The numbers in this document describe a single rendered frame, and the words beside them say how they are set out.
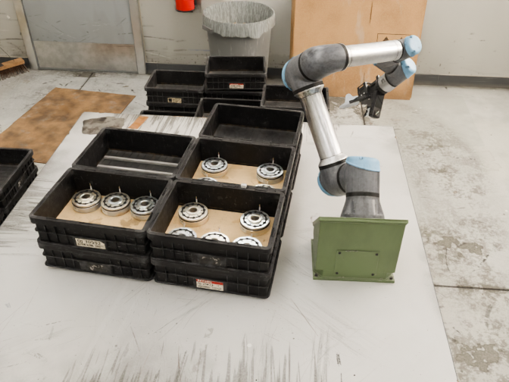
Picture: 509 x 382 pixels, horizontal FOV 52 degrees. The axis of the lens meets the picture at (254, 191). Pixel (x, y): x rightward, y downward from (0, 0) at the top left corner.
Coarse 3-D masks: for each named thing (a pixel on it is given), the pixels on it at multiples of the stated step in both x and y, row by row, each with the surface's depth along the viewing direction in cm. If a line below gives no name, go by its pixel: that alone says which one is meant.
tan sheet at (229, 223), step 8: (176, 216) 186; (208, 216) 186; (216, 216) 186; (224, 216) 186; (232, 216) 186; (240, 216) 186; (176, 224) 182; (208, 224) 182; (216, 224) 183; (224, 224) 183; (232, 224) 183; (272, 224) 183; (168, 232) 179; (200, 232) 179; (208, 232) 179; (224, 232) 179; (232, 232) 179; (240, 232) 179; (232, 240) 176; (264, 240) 176
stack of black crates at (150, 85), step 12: (156, 72) 371; (168, 72) 370; (180, 72) 369; (192, 72) 368; (204, 72) 368; (156, 84) 374; (168, 84) 375; (180, 84) 375; (192, 84) 374; (204, 84) 352; (156, 96) 351; (168, 96) 350; (180, 96) 350; (192, 96) 349; (204, 96) 353; (156, 108) 357; (168, 108) 356; (180, 108) 355; (192, 108) 355
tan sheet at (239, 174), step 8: (200, 168) 210; (232, 168) 210; (240, 168) 210; (248, 168) 210; (256, 168) 210; (200, 176) 206; (224, 176) 206; (232, 176) 206; (240, 176) 206; (248, 176) 206; (256, 176) 206; (248, 184) 202; (256, 184) 202; (272, 184) 202; (280, 184) 202
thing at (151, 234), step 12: (180, 180) 186; (168, 192) 181; (264, 192) 181; (276, 192) 181; (156, 216) 171; (276, 216) 171; (276, 228) 167; (168, 240) 163; (180, 240) 162; (192, 240) 161; (204, 240) 161; (216, 240) 161; (252, 252) 160; (264, 252) 159
